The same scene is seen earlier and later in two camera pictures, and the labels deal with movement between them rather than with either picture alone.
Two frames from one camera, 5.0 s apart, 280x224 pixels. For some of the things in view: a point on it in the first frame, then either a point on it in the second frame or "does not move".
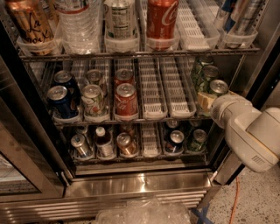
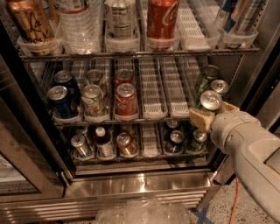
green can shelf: (219, 87) -> (210, 100)
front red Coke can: (125, 99) does not move
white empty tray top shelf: (198, 24) does not move
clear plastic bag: (146, 212) does not move
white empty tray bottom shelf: (150, 140) does not move
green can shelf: (205, 76) -> (222, 87)
